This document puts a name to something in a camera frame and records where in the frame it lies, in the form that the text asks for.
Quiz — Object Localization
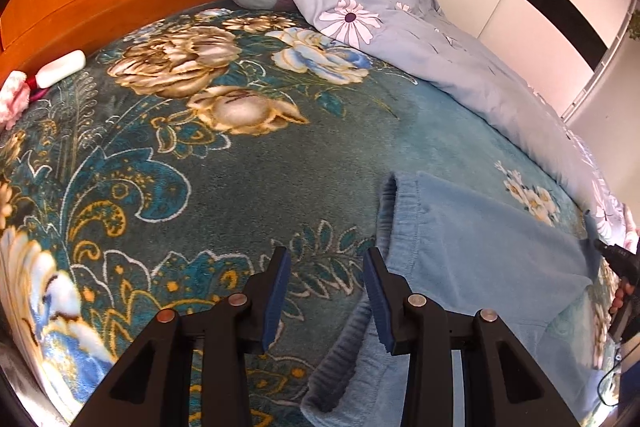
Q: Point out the pink white fluffy cloth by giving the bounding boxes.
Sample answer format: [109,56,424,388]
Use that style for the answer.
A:
[0,71,32,130]

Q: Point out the light blue fleece pants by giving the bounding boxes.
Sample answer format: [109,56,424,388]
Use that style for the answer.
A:
[300,172,601,427]

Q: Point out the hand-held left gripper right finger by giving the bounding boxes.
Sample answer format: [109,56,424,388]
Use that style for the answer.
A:
[362,247,581,427]

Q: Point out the dark red handle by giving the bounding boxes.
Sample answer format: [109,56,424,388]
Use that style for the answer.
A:
[25,76,52,100]

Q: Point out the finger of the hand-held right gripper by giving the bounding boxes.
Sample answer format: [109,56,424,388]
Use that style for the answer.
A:
[592,239,627,264]

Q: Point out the teal floral blanket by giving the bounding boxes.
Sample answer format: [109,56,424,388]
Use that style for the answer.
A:
[0,7,623,427]

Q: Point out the person's right hand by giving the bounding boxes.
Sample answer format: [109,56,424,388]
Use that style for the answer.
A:
[607,279,640,317]

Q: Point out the white plastic bottle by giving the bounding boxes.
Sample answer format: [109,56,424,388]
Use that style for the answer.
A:
[36,50,87,88]

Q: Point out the light blue floral quilt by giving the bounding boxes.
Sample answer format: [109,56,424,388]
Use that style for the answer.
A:
[285,0,640,253]

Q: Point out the black cable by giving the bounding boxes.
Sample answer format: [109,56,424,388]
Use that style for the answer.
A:
[598,342,626,409]

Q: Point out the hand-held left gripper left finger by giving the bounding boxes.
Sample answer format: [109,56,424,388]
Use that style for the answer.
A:
[72,247,292,427]

